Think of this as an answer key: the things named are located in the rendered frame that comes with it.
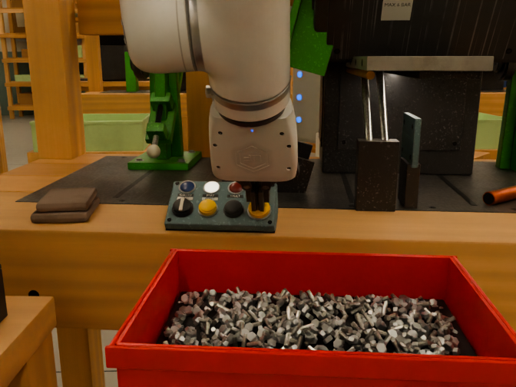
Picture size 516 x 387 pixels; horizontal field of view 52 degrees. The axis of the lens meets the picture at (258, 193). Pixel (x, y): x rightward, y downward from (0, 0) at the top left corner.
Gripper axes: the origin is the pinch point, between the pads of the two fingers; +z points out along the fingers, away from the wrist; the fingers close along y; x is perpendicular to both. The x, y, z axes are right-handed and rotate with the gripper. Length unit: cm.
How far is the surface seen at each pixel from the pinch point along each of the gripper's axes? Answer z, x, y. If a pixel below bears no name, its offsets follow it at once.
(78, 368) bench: 90, 11, -55
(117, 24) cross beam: 19, 71, -41
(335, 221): 8.5, 2.3, 10.6
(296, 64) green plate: 0.6, 28.9, 4.5
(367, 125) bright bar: 3.4, 17.2, 15.6
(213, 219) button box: 3.6, -1.7, -6.0
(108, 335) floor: 152, 50, -73
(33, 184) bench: 25, 23, -48
